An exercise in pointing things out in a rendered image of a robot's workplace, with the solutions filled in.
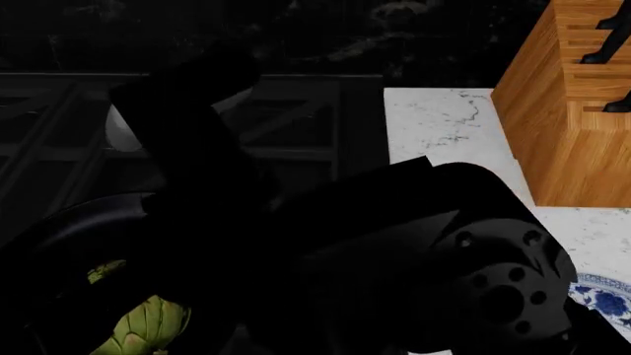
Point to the wooden knife block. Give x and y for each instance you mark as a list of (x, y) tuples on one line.
[(557, 148)]

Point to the green artichoke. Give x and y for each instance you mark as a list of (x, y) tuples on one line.
[(148, 325)]

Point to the black stove with grates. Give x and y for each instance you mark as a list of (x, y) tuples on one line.
[(305, 122)]

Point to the black frying pan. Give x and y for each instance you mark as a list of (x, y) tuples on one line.
[(74, 229)]

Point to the blue and white patterned plate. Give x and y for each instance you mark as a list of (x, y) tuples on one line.
[(607, 301)]

